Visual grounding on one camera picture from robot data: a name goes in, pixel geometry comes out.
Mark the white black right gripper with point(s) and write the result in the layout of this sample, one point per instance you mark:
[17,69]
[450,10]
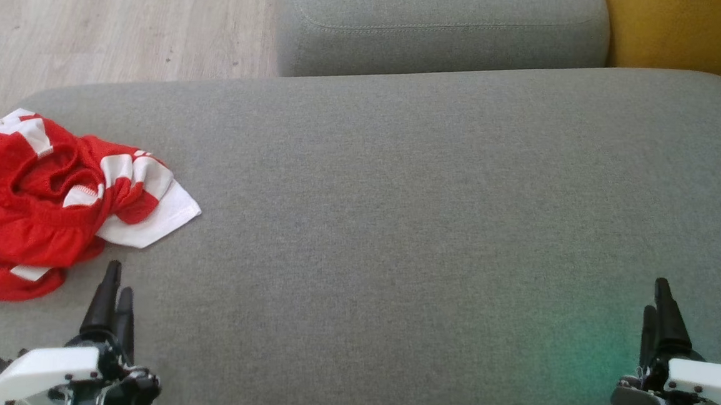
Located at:
[700,380]

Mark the red white basketball jersey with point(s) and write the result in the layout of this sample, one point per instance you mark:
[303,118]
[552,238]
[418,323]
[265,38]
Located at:
[153,215]

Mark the large grey sofa seat cushion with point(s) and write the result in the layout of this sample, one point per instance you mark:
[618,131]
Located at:
[427,231]

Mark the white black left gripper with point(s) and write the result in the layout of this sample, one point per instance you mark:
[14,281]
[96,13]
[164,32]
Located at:
[50,371]

